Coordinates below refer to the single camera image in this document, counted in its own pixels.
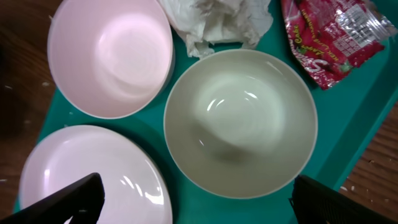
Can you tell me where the red snack wrapper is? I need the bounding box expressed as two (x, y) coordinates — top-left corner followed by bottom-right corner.
(281, 0), (397, 90)

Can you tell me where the crumpled white napkin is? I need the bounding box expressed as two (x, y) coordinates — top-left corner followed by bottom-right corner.
(159, 0), (273, 58)

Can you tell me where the white bowl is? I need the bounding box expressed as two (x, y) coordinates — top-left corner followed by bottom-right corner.
(47, 0), (175, 119)
(164, 49), (318, 199)

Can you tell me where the large white plate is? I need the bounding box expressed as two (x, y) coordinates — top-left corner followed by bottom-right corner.
(18, 124), (174, 224)

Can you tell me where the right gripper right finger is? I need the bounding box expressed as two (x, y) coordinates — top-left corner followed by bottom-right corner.
(289, 175), (397, 224)

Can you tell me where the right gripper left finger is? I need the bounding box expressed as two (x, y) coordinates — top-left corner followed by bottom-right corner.
(1, 172), (105, 224)

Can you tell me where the teal serving tray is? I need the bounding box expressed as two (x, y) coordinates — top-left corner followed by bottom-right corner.
(40, 1), (397, 223)

